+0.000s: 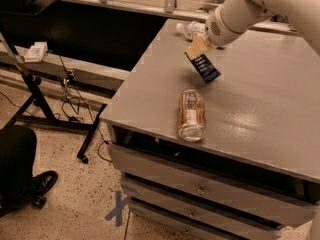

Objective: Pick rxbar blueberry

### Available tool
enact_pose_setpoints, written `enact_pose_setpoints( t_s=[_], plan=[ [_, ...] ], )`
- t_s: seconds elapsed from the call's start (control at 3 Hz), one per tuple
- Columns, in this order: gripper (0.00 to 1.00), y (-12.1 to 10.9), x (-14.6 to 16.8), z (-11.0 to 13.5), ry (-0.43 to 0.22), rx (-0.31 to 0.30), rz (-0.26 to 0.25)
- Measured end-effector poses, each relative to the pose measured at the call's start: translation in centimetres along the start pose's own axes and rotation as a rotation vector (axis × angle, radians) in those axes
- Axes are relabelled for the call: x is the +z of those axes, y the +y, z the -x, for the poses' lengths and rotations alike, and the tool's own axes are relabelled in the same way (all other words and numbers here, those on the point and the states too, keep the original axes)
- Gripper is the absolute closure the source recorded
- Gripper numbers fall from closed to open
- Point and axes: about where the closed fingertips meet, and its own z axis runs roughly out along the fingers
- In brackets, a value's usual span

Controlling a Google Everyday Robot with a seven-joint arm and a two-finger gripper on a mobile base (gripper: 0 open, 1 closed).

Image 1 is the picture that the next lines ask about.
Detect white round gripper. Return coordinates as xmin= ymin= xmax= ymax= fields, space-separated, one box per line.
xmin=185 ymin=6 xmax=243 ymax=60

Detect dark blue rxbar wrapper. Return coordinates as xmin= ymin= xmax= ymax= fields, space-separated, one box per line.
xmin=187 ymin=54 xmax=221 ymax=83

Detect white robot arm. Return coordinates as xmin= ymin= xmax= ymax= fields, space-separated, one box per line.
xmin=186 ymin=0 xmax=320 ymax=60

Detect clear plastic water bottle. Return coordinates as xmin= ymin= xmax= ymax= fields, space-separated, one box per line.
xmin=176 ymin=21 xmax=205 ymax=40

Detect gold metallic can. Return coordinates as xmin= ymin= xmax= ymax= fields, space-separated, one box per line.
xmin=178 ymin=89 xmax=206 ymax=142

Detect grey drawer cabinet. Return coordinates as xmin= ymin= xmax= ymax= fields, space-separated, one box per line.
xmin=103 ymin=21 xmax=320 ymax=240

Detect small white box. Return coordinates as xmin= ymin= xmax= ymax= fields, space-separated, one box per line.
xmin=24 ymin=42 xmax=48 ymax=63

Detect black trouser leg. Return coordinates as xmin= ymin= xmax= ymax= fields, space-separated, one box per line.
xmin=0 ymin=125 xmax=37 ymax=217

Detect black leather shoe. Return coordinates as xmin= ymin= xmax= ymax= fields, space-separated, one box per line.
xmin=32 ymin=170 xmax=58 ymax=195

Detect black caster wheel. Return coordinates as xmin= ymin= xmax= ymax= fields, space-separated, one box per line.
xmin=32 ymin=195 xmax=47 ymax=209

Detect black cables on floor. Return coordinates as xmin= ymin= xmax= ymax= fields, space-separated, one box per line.
xmin=56 ymin=55 xmax=113 ymax=163

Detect black metal stand frame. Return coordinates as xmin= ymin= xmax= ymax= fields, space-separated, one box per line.
xmin=0 ymin=27 xmax=106 ymax=164

